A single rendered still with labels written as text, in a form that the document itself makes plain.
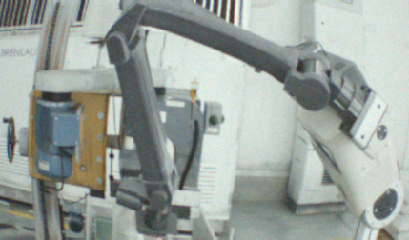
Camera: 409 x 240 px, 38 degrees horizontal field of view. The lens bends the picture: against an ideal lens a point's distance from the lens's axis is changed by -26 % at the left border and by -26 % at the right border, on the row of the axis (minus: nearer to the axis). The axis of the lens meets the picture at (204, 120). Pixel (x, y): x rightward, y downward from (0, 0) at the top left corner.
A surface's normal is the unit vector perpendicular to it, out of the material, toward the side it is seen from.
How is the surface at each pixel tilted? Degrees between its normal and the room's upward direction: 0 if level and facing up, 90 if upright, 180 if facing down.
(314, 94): 117
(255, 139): 90
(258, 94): 90
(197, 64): 90
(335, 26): 90
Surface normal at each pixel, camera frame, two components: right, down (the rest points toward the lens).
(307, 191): 0.12, 0.16
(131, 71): -0.14, 0.63
